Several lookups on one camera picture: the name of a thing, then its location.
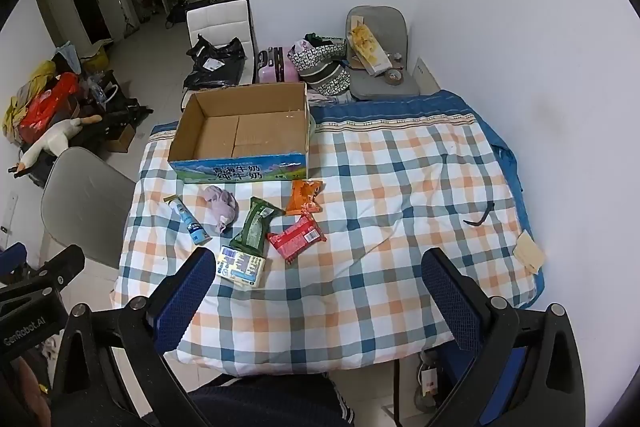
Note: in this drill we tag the grey padded chair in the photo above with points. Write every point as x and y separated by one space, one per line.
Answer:
385 89

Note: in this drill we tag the person's dark trouser legs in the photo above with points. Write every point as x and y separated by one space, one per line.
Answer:
270 402

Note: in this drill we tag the red snack packet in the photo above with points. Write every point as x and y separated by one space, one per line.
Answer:
296 237

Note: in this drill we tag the dark green cloth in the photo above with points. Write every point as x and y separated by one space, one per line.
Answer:
325 39

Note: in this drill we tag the blue tube snack packet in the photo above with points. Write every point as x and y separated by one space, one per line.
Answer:
187 219

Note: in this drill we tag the person's left forearm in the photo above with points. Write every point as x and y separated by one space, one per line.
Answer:
27 389

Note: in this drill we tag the white goose plush toy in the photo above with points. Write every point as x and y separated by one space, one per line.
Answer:
52 139

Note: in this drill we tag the black plastic bag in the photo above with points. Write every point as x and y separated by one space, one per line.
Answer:
212 62

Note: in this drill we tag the red bag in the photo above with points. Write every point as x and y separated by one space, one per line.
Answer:
47 107

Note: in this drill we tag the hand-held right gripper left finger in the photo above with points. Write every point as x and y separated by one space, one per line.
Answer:
186 291

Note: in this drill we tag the yellow cloth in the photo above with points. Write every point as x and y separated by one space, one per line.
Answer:
15 109

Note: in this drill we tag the white power strip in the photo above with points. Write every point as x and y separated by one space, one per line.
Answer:
429 379

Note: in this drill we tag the small brown cardboard box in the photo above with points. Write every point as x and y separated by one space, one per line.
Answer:
121 138

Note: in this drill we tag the orange snack packet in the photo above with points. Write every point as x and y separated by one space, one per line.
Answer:
303 197

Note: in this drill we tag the black floor bag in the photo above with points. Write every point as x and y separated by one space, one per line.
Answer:
176 13

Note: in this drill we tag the plaid blanket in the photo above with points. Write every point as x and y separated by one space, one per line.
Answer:
380 217

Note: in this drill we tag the grey round-backed chair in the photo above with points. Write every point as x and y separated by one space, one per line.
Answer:
85 197

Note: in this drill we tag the pink suitcase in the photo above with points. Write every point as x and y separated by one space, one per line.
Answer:
272 67

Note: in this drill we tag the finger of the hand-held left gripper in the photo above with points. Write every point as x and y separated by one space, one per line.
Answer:
64 264
12 257

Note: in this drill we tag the beige paper card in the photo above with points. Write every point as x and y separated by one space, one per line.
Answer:
529 252

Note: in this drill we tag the brown tape roll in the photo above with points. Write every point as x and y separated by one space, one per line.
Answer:
393 77

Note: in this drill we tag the purple bag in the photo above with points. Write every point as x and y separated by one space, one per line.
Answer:
220 207

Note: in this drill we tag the white blue-label packet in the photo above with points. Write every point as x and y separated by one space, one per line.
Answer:
242 266

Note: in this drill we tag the green snack packet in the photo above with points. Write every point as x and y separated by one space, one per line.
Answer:
256 227

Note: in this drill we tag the yellow snack bag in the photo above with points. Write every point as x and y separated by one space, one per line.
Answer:
369 47

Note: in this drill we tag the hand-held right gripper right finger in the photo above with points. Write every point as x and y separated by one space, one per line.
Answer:
454 302

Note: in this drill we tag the white chair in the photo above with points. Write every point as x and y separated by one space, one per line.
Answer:
217 19

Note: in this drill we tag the patterned black white bag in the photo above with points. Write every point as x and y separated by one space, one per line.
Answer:
325 69

